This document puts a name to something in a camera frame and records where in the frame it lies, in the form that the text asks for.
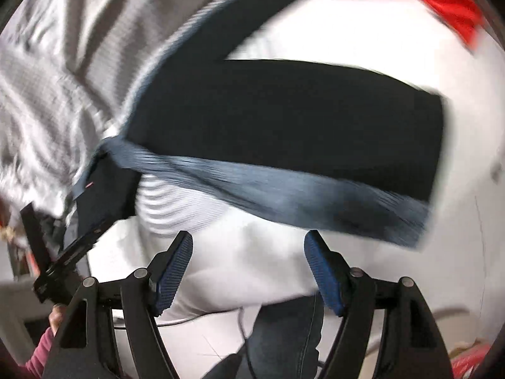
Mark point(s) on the pink sleeve forearm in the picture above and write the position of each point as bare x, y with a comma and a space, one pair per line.
35, 366

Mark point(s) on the grey white striped duvet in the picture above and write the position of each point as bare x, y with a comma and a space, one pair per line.
69, 69

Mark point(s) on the white striped mattress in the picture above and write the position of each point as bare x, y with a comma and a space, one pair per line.
245, 259

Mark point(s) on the black blanket with blue border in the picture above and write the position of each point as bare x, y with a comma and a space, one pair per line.
310, 145

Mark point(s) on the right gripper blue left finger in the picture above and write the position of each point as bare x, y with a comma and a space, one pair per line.
166, 272

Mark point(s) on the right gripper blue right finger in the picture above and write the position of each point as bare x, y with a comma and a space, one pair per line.
330, 271

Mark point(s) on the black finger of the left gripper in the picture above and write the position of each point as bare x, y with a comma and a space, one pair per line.
88, 234

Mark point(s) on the person left hand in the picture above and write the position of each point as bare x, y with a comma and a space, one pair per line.
56, 317

